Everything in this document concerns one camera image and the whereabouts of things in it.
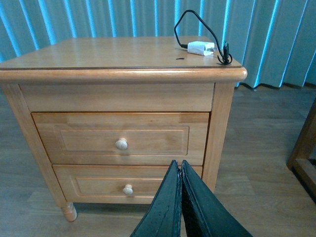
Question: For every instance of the grey pleated curtain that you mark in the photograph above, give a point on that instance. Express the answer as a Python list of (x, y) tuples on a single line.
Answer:
[(274, 39)]

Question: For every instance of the dark wooden furniture frame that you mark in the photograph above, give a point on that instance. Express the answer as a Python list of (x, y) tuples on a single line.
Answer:
[(299, 161)]

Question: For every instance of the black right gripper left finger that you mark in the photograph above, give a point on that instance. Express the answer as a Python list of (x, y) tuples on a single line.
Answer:
[(163, 218)]

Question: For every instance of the white power adapter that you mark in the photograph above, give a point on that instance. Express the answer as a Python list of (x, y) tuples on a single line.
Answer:
[(201, 48)]

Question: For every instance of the drawer knob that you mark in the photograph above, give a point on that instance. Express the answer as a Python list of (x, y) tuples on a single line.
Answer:
[(121, 144), (128, 189)]

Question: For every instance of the wooden nightstand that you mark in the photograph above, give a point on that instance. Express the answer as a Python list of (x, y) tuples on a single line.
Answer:
[(119, 75)]

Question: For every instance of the wooden drawer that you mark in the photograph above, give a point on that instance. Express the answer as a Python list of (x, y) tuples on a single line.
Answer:
[(104, 183), (153, 138)]

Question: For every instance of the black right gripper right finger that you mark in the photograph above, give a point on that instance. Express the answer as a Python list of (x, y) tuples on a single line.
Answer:
[(203, 213)]

